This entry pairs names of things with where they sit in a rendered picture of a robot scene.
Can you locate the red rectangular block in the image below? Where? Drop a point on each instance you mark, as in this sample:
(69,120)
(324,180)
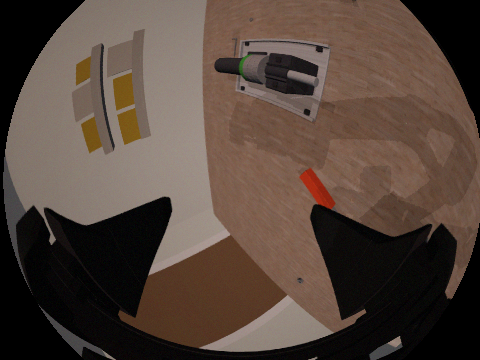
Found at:
(317,189)

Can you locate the green ring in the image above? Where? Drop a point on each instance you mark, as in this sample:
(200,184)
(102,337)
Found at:
(241,66)

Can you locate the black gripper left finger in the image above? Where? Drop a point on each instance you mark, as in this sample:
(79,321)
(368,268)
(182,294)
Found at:
(117,253)

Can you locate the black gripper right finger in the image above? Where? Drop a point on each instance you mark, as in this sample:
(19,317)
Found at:
(360,260)

